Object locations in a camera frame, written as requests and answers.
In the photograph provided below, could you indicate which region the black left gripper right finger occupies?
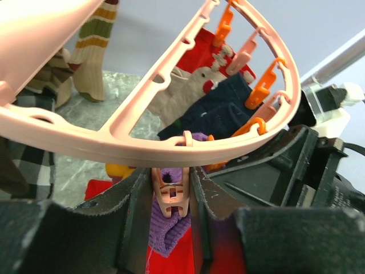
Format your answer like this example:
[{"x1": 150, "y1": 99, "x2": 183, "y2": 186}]
[{"x1": 189, "y1": 167, "x2": 364, "y2": 273}]

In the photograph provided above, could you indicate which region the orange hanger clip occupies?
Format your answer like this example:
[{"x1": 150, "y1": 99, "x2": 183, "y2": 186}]
[
  {"x1": 212, "y1": 0, "x2": 235, "y2": 47},
  {"x1": 245, "y1": 57, "x2": 286, "y2": 110}
]

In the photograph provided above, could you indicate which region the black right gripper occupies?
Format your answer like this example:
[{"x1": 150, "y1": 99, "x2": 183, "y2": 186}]
[{"x1": 208, "y1": 126, "x2": 364, "y2": 211}]

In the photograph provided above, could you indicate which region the red folded cloth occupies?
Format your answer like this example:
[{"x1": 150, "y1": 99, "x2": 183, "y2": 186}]
[{"x1": 84, "y1": 179, "x2": 248, "y2": 274}]

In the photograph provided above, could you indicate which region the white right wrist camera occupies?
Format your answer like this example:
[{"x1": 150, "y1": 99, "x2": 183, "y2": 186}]
[{"x1": 289, "y1": 82, "x2": 364, "y2": 138}]

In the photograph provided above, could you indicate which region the navy patterned sock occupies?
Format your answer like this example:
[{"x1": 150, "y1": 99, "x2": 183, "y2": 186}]
[
  {"x1": 157, "y1": 103, "x2": 255, "y2": 140},
  {"x1": 174, "y1": 73, "x2": 252, "y2": 128}
]

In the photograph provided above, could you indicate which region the black white checkered shirt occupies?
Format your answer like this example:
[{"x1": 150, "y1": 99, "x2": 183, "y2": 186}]
[{"x1": 8, "y1": 88, "x2": 56, "y2": 200}]

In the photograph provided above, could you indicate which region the yellow sock in basket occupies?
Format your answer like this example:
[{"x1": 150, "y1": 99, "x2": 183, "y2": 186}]
[{"x1": 106, "y1": 163, "x2": 136, "y2": 184}]

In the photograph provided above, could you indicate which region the purple sock in basket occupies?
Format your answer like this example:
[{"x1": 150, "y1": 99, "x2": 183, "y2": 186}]
[{"x1": 175, "y1": 131, "x2": 209, "y2": 146}]

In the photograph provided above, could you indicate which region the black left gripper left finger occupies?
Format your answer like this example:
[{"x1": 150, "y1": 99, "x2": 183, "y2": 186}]
[{"x1": 1, "y1": 168, "x2": 151, "y2": 273}]

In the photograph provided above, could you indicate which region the silver clothes rack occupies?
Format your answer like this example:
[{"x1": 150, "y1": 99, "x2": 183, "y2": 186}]
[{"x1": 299, "y1": 28, "x2": 365, "y2": 89}]

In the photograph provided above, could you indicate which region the striped beige sock left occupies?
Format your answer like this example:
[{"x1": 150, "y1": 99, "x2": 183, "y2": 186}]
[{"x1": 68, "y1": 0, "x2": 119, "y2": 102}]

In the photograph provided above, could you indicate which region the pink hanger clip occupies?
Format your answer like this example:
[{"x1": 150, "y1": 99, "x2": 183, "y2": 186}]
[{"x1": 226, "y1": 30, "x2": 259, "y2": 75}]

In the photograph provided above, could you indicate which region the red white santa sock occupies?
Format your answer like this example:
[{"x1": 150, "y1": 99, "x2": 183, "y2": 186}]
[{"x1": 148, "y1": 28, "x2": 256, "y2": 129}]

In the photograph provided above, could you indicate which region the brown striped sock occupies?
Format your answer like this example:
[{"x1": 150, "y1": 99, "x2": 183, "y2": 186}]
[{"x1": 26, "y1": 47, "x2": 74, "y2": 108}]

